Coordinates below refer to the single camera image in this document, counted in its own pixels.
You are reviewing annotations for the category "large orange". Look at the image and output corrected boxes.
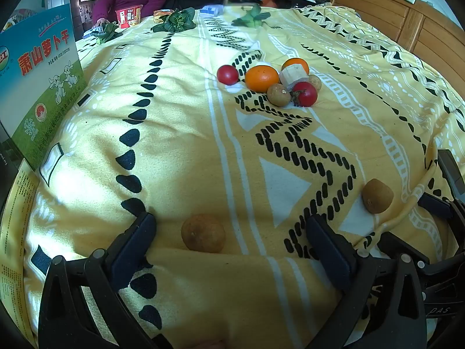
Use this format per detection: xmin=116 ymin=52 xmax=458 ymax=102
xmin=245 ymin=65 xmax=280 ymax=94

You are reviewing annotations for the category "yellow patterned blanket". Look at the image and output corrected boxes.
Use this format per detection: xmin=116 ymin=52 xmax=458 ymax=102
xmin=22 ymin=3 xmax=465 ymax=349

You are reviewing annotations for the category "small orange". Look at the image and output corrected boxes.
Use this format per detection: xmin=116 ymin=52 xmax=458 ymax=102
xmin=281 ymin=58 xmax=310 ymax=76

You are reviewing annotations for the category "orange snack packet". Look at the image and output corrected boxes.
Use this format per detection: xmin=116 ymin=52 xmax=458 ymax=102
xmin=153 ymin=8 xmax=177 ymax=24

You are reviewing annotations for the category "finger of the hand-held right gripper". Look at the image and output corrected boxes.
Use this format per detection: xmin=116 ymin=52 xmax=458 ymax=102
xmin=378 ymin=231 xmax=437 ymax=267
xmin=417 ymin=192 xmax=462 ymax=226

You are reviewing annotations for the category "black box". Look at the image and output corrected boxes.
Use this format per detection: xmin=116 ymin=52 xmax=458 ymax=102
xmin=0 ymin=119 xmax=27 ymax=176

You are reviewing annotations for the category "wooden headboard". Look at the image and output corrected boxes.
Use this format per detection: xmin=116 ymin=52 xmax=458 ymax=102
xmin=329 ymin=0 xmax=465 ymax=81

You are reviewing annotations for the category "blue green cardboard box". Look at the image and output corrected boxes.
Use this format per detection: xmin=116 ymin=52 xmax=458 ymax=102
xmin=0 ymin=3 xmax=88 ymax=171

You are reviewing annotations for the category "black flat panel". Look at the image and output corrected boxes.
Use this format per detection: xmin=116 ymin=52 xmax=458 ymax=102
xmin=437 ymin=150 xmax=465 ymax=199

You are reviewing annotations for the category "red snack packet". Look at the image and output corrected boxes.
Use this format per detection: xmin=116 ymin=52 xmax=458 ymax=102
xmin=115 ymin=5 xmax=143 ymax=29

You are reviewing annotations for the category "red tomato with stem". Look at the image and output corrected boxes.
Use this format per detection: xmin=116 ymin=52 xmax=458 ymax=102
xmin=291 ymin=81 xmax=318 ymax=107

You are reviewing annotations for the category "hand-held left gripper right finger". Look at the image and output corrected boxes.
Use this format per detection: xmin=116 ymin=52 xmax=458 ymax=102
xmin=306 ymin=214 xmax=428 ymax=349

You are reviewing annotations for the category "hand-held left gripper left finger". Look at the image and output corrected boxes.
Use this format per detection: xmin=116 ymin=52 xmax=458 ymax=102
xmin=38 ymin=211 xmax=171 ymax=349

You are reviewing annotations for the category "yellow printed cardboard flap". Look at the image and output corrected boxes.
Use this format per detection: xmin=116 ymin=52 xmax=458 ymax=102
xmin=0 ymin=159 xmax=41 ymax=348

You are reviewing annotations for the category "green bok choy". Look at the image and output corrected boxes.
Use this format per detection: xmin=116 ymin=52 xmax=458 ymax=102
xmin=231 ymin=4 xmax=272 ymax=29
xmin=151 ymin=7 xmax=197 ymax=33
xmin=92 ymin=22 xmax=123 ymax=46

